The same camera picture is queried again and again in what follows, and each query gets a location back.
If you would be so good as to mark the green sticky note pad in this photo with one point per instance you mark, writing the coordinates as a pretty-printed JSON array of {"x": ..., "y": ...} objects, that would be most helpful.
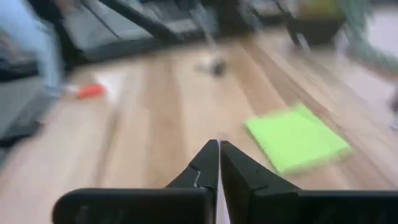
[{"x": 295, "y": 140}]

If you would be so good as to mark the black binder clip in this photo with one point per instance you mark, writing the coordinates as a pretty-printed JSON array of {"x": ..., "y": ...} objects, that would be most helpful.
[{"x": 216, "y": 67}]

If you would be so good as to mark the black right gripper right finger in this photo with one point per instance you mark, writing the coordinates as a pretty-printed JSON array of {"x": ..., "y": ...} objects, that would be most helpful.
[{"x": 280, "y": 205}]

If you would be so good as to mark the orange eraser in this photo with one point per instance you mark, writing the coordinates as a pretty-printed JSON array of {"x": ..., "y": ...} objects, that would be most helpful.
[{"x": 91, "y": 91}]

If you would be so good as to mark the succulent plant in black pot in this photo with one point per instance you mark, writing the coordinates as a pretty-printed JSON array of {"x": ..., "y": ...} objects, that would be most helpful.
[{"x": 314, "y": 34}]

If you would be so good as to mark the black aluminium table frame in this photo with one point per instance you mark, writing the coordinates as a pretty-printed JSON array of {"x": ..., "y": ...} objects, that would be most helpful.
[{"x": 133, "y": 17}]

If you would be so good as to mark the person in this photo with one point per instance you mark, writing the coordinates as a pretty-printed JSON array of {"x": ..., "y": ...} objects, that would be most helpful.
[{"x": 28, "y": 40}]

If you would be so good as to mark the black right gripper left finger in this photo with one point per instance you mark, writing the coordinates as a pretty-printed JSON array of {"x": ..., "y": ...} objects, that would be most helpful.
[{"x": 140, "y": 205}]

